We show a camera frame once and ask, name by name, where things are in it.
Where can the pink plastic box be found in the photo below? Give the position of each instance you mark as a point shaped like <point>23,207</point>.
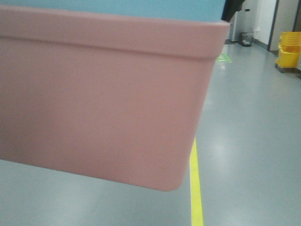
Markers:
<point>105,96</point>

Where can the yellow mop bucket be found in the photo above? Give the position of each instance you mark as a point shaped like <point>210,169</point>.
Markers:
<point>289,49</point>

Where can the light blue plastic box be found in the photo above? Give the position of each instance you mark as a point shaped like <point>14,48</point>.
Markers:
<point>189,10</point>

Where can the grey waste bin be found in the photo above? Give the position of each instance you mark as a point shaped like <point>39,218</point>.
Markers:
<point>246,39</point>

